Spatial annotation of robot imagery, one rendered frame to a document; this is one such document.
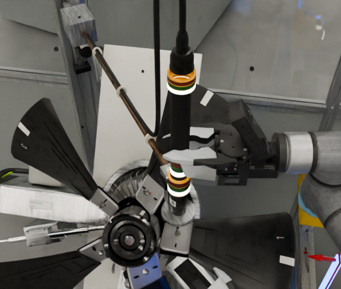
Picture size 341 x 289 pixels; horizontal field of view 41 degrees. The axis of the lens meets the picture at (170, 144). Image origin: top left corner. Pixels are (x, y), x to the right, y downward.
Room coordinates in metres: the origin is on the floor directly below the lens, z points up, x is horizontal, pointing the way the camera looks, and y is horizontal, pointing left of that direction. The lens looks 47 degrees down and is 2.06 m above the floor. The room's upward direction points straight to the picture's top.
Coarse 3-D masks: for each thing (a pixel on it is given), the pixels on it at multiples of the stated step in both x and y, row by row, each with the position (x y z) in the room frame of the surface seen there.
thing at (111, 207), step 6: (96, 192) 0.61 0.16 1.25; (102, 192) 0.60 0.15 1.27; (96, 198) 0.62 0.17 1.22; (102, 198) 0.60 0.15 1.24; (108, 198) 0.59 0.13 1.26; (96, 204) 0.62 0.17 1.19; (108, 204) 0.59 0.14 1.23; (114, 204) 0.58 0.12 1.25; (102, 210) 0.61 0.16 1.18; (108, 210) 0.60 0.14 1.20; (114, 210) 0.58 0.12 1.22; (108, 216) 0.60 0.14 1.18
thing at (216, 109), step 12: (168, 96) 0.79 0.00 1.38; (192, 96) 0.75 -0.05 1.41; (216, 96) 0.73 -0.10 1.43; (168, 108) 0.76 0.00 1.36; (192, 108) 0.73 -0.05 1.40; (204, 108) 0.72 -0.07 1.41; (216, 108) 0.71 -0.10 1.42; (228, 108) 0.70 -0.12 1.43; (168, 120) 0.74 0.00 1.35; (192, 120) 0.70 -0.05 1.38; (204, 120) 0.69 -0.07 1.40; (216, 120) 0.68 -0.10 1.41; (228, 120) 0.67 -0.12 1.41; (168, 132) 0.71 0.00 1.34; (168, 144) 0.68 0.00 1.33; (156, 168) 0.65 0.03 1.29; (156, 180) 0.62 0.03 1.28
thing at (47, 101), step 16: (32, 112) 0.72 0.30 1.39; (48, 112) 0.70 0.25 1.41; (16, 128) 0.73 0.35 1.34; (32, 128) 0.71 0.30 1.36; (48, 128) 0.69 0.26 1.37; (16, 144) 0.72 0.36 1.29; (32, 144) 0.70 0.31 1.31; (48, 144) 0.68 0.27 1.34; (64, 144) 0.66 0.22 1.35; (32, 160) 0.70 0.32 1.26; (48, 160) 0.68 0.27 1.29; (64, 160) 0.65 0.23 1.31; (80, 160) 0.63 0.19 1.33; (64, 176) 0.66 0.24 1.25; (80, 176) 0.63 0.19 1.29; (80, 192) 0.63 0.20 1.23
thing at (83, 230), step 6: (72, 228) 0.61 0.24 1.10; (78, 228) 0.61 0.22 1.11; (84, 228) 0.61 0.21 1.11; (90, 228) 0.61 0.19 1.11; (96, 228) 0.61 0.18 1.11; (102, 228) 0.61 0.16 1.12; (54, 234) 0.60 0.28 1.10; (60, 234) 0.60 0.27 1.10; (66, 234) 0.60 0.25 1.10; (72, 234) 0.60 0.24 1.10; (78, 234) 0.60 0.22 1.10; (0, 240) 0.61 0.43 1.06; (6, 240) 0.60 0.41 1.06; (12, 240) 0.60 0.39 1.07; (18, 240) 0.60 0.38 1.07; (24, 240) 0.60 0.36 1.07
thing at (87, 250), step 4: (96, 240) 0.53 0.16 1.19; (100, 240) 0.53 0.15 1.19; (92, 244) 0.53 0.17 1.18; (96, 244) 0.53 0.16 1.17; (100, 244) 0.53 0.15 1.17; (84, 248) 0.52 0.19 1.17; (88, 248) 0.52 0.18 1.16; (96, 248) 0.53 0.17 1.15; (100, 248) 0.53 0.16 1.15; (80, 252) 0.52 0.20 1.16; (84, 252) 0.52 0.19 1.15; (88, 252) 0.52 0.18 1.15; (92, 252) 0.53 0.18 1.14; (96, 252) 0.53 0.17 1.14; (104, 252) 0.54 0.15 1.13; (88, 256) 0.52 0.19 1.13; (92, 256) 0.53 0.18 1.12; (96, 256) 0.53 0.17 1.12; (100, 256) 0.53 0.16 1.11; (104, 256) 0.54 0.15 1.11; (96, 260) 0.53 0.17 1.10; (100, 260) 0.53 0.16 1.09
